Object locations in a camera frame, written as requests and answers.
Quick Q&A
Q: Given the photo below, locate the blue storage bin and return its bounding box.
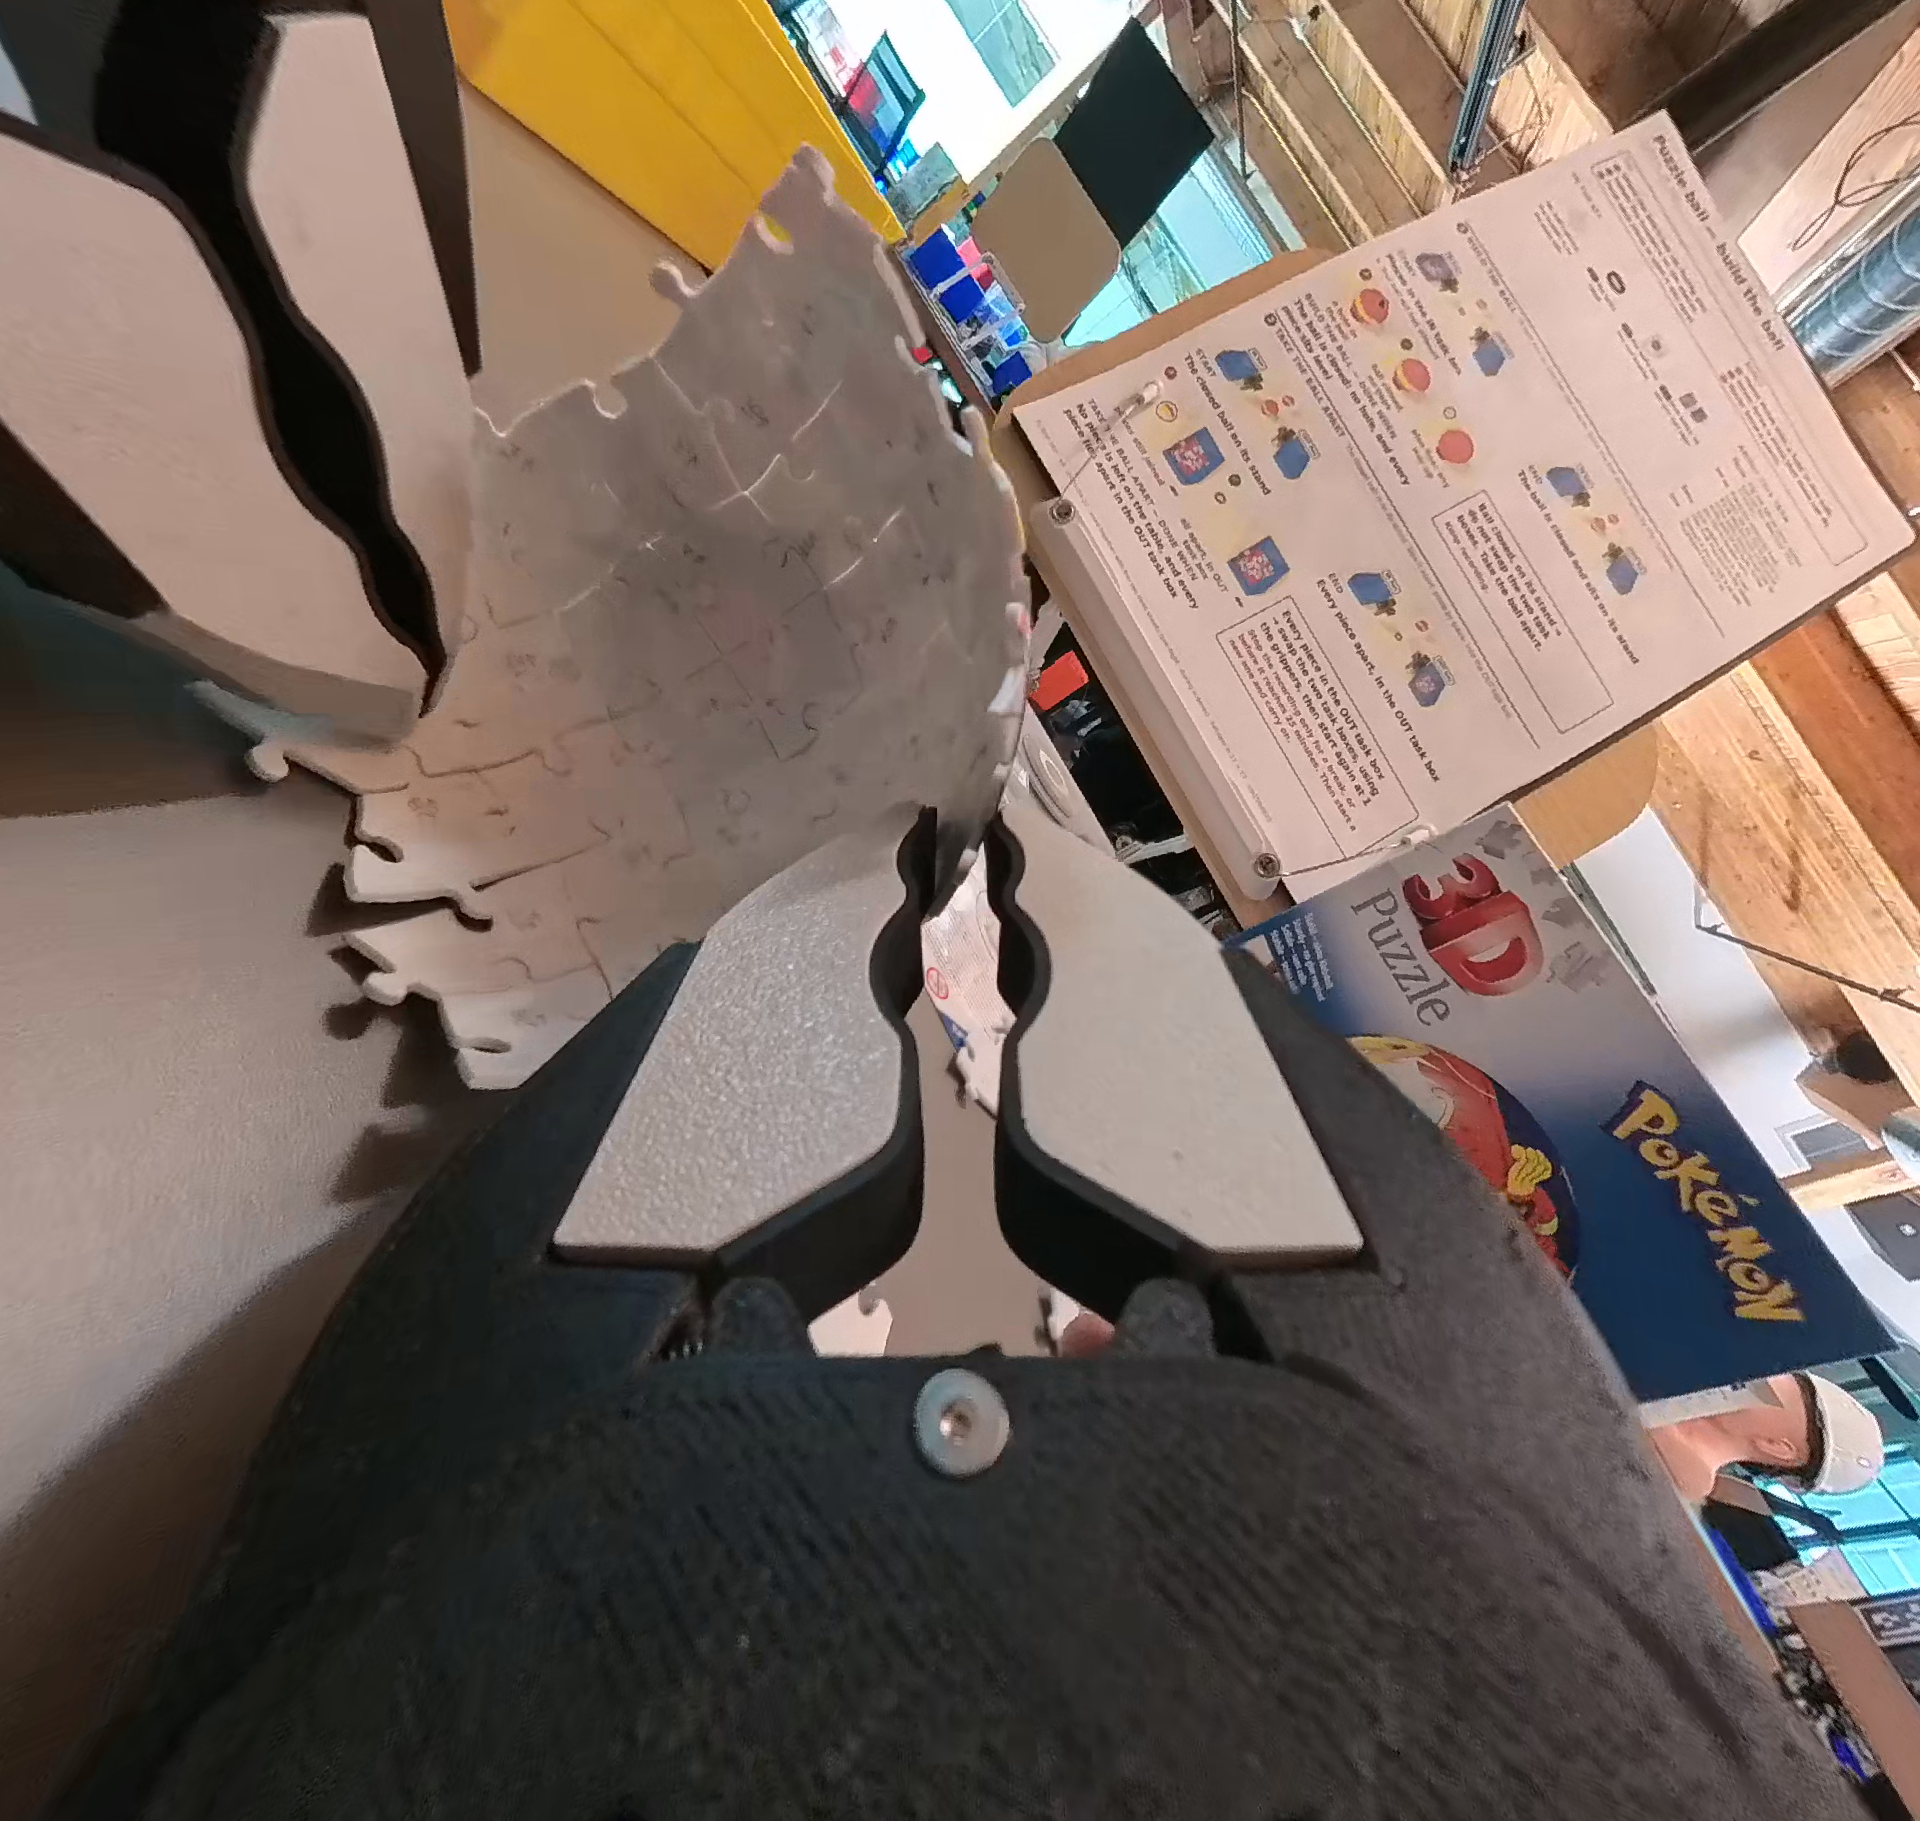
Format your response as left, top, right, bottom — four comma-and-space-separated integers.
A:
899, 222, 1038, 399

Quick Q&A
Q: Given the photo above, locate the silver ventilation duct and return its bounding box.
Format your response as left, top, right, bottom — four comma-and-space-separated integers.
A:
1782, 218, 1920, 385

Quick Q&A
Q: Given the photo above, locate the assembled white puzzle ball shell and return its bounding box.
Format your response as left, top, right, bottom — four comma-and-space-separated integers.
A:
247, 146, 1038, 1095

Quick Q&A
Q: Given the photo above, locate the black and tan sign board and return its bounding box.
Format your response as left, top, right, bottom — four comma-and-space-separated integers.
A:
973, 18, 1216, 341

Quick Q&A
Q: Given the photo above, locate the blue printed puzzle box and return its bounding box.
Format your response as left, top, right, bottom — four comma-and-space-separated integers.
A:
1222, 801, 1899, 1406

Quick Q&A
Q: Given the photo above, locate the yellow plastic bin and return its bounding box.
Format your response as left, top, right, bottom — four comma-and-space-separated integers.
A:
419, 0, 910, 273

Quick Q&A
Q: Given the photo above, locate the pile of white puzzle pieces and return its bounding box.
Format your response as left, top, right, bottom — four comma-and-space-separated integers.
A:
814, 1282, 1058, 1359

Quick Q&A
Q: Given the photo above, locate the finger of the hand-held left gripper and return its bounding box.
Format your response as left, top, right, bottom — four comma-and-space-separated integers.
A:
238, 6, 481, 716
0, 126, 433, 736

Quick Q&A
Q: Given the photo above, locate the white instruction board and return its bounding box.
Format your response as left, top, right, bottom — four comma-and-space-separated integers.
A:
1012, 112, 1920, 901

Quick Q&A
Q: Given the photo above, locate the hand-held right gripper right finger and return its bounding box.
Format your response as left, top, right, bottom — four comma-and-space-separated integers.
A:
984, 817, 1369, 1323

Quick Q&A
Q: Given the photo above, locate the white paper instruction leaflet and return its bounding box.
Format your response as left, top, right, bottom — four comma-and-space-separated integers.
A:
921, 868, 1014, 1103

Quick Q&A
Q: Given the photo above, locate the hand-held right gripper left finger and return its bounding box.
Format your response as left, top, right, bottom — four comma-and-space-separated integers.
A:
553, 808, 945, 1323

